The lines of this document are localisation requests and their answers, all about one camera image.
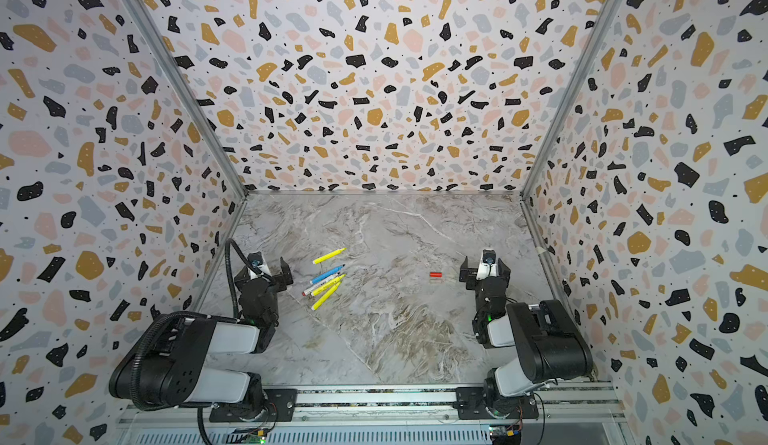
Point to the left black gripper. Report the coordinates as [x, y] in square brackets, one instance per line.
[270, 277]

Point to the yellow highlighter pen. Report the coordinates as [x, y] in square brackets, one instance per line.
[328, 256]
[326, 296]
[327, 286]

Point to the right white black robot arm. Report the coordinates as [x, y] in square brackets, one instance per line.
[547, 343]

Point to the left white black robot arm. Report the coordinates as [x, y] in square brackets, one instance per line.
[167, 367]

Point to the red white pen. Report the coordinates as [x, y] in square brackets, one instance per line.
[313, 287]

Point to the blue pen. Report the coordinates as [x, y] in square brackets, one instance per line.
[327, 274]

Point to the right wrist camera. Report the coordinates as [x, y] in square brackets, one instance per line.
[487, 265]

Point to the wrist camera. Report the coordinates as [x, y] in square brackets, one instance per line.
[487, 265]
[257, 265]

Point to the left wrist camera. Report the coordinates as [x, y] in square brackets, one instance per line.
[257, 265]

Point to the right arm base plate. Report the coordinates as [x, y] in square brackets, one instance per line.
[477, 403]

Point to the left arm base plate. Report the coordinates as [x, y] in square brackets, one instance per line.
[273, 405]

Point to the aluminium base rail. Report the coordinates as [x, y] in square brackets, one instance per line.
[575, 412]

